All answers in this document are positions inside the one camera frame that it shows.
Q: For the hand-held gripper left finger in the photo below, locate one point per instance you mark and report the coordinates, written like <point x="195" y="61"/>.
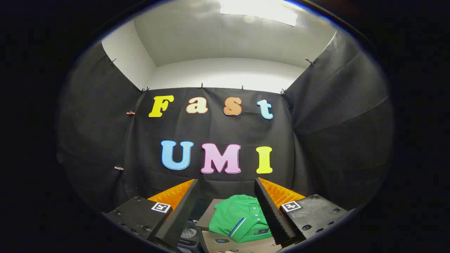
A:
<point x="182" y="211"/>

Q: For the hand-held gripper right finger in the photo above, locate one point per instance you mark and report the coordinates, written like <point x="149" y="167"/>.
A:
<point x="269" y="211"/>

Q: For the dark grey washing machine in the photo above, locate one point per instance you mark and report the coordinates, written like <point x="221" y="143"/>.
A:
<point x="194" y="215"/>

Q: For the green polo shirt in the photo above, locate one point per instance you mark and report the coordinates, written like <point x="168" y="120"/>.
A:
<point x="232" y="214"/>

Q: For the black backdrop cloth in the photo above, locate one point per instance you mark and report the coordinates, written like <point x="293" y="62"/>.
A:
<point x="218" y="130"/>

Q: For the ceiling light panel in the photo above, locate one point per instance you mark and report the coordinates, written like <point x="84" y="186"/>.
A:
<point x="258" y="10"/>

